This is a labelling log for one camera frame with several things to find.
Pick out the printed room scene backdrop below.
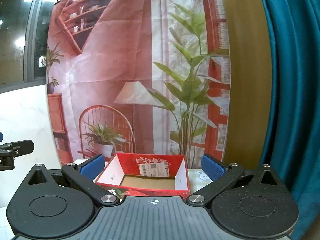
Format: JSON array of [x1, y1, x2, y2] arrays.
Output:
[[47, 0, 231, 168]]

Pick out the white shipping label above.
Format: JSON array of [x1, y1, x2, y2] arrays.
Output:
[[138, 162, 170, 178]]

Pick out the red strawberry cardboard box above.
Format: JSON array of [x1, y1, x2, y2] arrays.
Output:
[[95, 153, 190, 199]]

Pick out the teal blue curtain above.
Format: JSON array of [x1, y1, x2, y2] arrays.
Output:
[[260, 0, 319, 239]]

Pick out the olive yellow wall panel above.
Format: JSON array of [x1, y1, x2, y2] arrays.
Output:
[[223, 0, 272, 169]]

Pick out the dark window with frame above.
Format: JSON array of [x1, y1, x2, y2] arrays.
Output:
[[1, 0, 59, 93]]

